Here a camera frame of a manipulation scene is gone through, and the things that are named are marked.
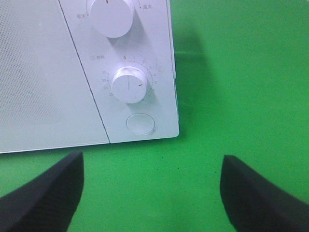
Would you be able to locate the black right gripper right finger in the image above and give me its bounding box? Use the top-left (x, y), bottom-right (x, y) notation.
top-left (220, 155), bottom-right (309, 232)

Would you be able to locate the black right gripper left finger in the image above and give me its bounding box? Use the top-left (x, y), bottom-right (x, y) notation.
top-left (0, 151), bottom-right (84, 232)

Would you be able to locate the white microwave door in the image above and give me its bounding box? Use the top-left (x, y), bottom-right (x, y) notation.
top-left (0, 0), bottom-right (109, 153)

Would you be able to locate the round white door release button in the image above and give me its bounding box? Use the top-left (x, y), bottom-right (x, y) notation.
top-left (126, 113), bottom-right (155, 135)

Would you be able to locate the white lower timer knob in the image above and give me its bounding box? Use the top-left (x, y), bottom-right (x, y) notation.
top-left (111, 66), bottom-right (148, 104)

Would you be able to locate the white microwave oven body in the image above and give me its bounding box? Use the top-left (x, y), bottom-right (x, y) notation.
top-left (58, 0), bottom-right (179, 144)

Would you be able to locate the white upper power knob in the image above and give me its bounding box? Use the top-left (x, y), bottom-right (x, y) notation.
top-left (90, 0), bottom-right (135, 38)

